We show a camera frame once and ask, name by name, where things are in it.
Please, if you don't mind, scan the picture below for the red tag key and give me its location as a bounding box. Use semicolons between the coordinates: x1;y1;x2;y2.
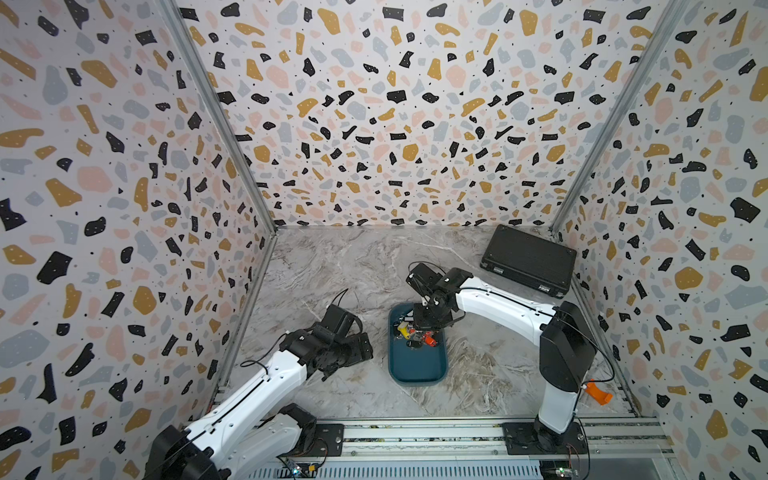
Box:
422;332;438;347

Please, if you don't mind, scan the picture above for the teal plastic storage box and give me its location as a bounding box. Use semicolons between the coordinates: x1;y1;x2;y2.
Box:
388;303;449;387

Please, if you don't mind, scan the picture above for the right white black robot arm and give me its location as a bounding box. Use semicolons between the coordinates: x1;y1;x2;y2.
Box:
394;263;601;455

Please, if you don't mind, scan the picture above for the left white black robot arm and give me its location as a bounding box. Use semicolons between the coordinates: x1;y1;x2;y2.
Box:
144;304;373;479

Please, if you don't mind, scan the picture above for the yellow tag key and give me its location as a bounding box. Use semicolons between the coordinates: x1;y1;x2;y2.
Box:
395;322;416;340

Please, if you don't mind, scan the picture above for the black hard case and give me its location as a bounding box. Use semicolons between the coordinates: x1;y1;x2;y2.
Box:
480;225;577;299

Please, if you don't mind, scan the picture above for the orange plastic piece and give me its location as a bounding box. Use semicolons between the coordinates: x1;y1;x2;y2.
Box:
585;381;613;405

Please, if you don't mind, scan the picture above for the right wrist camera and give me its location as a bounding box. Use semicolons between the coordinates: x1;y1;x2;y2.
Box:
406;261;446;297

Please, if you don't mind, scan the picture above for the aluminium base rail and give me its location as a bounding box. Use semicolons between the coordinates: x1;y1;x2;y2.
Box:
167;416;679;480

